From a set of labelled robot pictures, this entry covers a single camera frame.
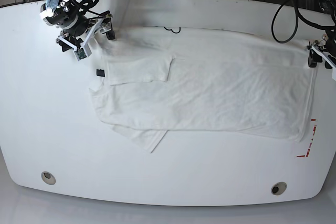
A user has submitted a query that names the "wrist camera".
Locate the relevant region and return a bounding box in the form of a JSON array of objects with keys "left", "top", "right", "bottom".
[
  {"left": 74, "top": 45, "right": 92, "bottom": 61},
  {"left": 332, "top": 67, "right": 336, "bottom": 81}
]

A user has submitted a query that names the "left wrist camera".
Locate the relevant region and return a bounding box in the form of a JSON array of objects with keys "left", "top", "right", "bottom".
[{"left": 332, "top": 67, "right": 336, "bottom": 81}]

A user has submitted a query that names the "red tape rectangle marking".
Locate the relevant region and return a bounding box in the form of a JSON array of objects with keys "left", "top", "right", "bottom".
[{"left": 296, "top": 119, "right": 317, "bottom": 158}]

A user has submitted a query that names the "left table cable grommet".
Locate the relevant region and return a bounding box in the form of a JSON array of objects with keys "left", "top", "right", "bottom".
[{"left": 41, "top": 172, "right": 56, "bottom": 185}]

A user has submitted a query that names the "right table cable grommet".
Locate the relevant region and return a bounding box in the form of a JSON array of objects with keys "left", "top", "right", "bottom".
[{"left": 271, "top": 182, "right": 287, "bottom": 196}]

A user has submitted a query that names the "table cable grommet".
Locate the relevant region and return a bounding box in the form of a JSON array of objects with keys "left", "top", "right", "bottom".
[
  {"left": 271, "top": 182, "right": 287, "bottom": 196},
  {"left": 41, "top": 172, "right": 56, "bottom": 185}
]

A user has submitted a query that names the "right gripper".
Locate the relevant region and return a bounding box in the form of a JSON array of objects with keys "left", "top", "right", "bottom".
[{"left": 56, "top": 11, "right": 116, "bottom": 52}]

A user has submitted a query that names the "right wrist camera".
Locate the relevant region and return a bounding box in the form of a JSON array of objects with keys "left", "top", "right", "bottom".
[{"left": 74, "top": 45, "right": 92, "bottom": 61}]

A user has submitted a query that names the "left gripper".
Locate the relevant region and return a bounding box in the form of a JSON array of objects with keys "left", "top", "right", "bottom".
[{"left": 306, "top": 32, "right": 335, "bottom": 70}]

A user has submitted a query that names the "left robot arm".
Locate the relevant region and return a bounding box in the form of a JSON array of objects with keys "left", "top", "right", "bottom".
[{"left": 271, "top": 0, "right": 335, "bottom": 74}]

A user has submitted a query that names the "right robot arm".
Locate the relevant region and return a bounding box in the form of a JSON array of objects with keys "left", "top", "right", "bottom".
[{"left": 40, "top": 0, "right": 116, "bottom": 59}]

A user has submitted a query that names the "white printed T-shirt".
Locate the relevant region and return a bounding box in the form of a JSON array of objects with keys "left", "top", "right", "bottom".
[{"left": 91, "top": 27, "right": 317, "bottom": 152}]

